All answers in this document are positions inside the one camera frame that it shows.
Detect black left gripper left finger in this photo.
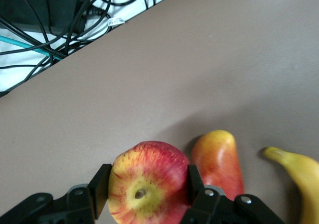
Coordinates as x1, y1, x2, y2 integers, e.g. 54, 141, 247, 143
0, 163, 112, 224

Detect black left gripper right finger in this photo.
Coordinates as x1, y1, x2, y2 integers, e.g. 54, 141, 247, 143
180, 164, 286, 224

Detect red yellow apple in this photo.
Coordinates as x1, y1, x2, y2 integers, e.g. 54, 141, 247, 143
107, 140, 191, 224

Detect yellow banana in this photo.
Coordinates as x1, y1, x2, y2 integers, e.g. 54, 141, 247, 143
262, 146, 319, 224

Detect red yellow mango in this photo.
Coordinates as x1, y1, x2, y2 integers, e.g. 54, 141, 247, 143
191, 129, 245, 202

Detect brown table mat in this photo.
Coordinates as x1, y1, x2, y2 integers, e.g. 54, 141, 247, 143
0, 0, 319, 224

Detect black device housing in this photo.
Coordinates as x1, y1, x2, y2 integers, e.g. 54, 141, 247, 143
0, 0, 85, 34

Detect teal cable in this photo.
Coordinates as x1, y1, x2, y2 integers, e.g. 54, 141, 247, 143
0, 34, 62, 61

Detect white cable label tag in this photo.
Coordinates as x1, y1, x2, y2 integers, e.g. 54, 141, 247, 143
107, 16, 125, 28

